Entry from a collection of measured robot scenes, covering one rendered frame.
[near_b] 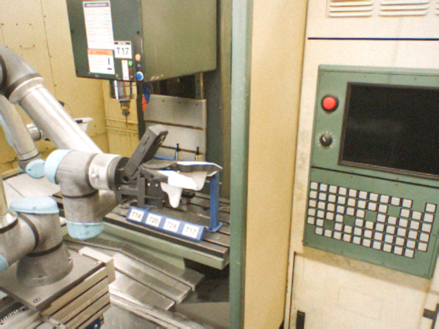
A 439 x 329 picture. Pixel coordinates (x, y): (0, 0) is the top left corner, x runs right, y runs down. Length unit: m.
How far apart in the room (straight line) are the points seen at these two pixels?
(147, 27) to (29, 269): 1.09
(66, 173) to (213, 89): 1.65
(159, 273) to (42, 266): 0.83
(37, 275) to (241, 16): 0.88
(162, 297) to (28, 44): 1.98
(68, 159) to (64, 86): 2.39
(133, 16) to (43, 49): 1.40
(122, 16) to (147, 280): 1.19
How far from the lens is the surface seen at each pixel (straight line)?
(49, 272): 1.20
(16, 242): 1.07
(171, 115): 2.52
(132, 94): 2.09
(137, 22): 1.78
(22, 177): 3.03
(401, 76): 1.30
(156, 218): 1.93
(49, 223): 1.14
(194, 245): 1.80
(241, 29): 0.98
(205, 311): 1.73
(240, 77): 0.98
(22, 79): 1.01
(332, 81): 1.34
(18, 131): 1.56
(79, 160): 0.81
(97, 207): 0.86
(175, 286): 1.85
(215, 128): 2.41
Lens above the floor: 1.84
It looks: 20 degrees down
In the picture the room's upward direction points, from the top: straight up
